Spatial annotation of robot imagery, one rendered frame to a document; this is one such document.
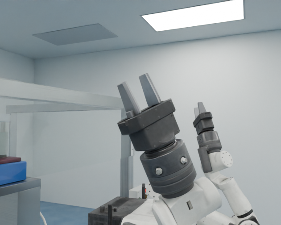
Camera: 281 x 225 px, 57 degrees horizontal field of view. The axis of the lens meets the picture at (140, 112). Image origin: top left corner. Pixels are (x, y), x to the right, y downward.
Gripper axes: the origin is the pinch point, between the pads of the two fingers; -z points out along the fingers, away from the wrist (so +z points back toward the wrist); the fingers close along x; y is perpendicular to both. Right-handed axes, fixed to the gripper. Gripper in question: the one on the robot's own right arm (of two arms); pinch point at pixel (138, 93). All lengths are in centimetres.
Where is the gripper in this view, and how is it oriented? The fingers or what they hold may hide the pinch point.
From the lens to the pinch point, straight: 47.2
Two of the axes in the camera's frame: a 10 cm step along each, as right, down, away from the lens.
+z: 3.8, 9.2, 1.0
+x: 7.1, -3.5, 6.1
